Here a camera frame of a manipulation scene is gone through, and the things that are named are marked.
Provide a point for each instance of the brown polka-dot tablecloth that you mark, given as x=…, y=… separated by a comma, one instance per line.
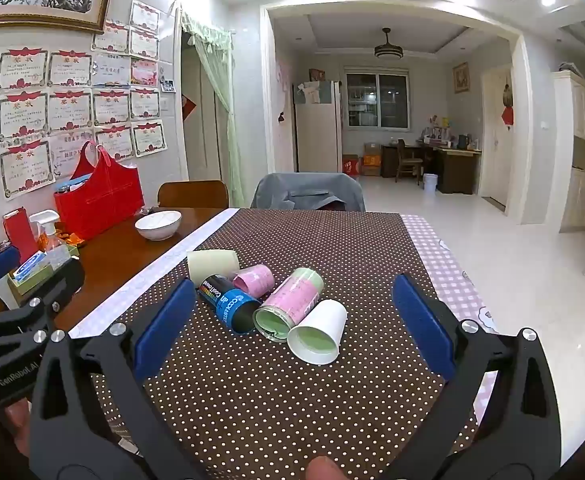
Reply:
x=282, y=410

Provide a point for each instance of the window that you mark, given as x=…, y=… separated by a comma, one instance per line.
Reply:
x=377, y=100

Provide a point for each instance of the pink and green cup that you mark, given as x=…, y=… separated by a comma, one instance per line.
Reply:
x=292, y=300

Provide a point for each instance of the small pink cup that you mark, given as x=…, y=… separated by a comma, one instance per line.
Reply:
x=255, y=280

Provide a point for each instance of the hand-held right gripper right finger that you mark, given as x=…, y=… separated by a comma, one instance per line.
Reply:
x=422, y=320

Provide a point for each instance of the wall of certificates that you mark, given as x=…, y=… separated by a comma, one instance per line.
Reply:
x=72, y=110

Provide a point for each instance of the brown cardboard boxes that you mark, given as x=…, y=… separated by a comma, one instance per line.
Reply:
x=372, y=160

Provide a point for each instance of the grey jacket on chair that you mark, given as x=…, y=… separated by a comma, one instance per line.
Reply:
x=302, y=190

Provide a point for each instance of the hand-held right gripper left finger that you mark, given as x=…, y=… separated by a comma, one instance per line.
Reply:
x=165, y=330

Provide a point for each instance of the cream cup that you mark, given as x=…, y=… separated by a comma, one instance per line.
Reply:
x=212, y=264

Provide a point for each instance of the clear spray bottle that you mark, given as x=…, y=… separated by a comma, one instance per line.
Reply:
x=52, y=245

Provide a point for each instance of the person's right hand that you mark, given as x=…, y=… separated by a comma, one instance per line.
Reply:
x=325, y=469

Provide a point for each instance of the white bin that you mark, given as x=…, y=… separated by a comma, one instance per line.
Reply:
x=430, y=183

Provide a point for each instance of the white refrigerator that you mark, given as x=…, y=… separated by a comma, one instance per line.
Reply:
x=317, y=135

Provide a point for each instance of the wooden desk chair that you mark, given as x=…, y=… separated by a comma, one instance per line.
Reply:
x=408, y=162

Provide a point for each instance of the green curtain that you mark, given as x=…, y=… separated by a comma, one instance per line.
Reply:
x=220, y=70

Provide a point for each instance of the red cardboard box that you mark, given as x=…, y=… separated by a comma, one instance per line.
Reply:
x=351, y=166

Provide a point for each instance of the ceiling lamp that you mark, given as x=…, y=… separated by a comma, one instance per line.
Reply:
x=389, y=50

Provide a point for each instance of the red bag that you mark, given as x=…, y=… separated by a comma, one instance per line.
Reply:
x=100, y=205

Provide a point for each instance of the black and blue cup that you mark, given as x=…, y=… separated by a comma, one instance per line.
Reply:
x=227, y=302

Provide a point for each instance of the dark wooden desk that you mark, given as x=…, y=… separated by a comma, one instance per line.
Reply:
x=455, y=170

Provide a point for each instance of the white bowl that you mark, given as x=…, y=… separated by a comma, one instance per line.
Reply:
x=158, y=224

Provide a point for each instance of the person's left hand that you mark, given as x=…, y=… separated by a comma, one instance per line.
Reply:
x=18, y=427

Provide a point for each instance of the white cup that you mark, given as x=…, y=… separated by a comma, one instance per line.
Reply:
x=322, y=332

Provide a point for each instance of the pink checked tablecloth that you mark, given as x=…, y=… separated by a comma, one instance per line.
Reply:
x=447, y=265

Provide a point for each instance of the white door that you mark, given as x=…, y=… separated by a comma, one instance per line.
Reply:
x=494, y=160

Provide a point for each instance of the small framed picture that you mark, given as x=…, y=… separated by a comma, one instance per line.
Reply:
x=461, y=77

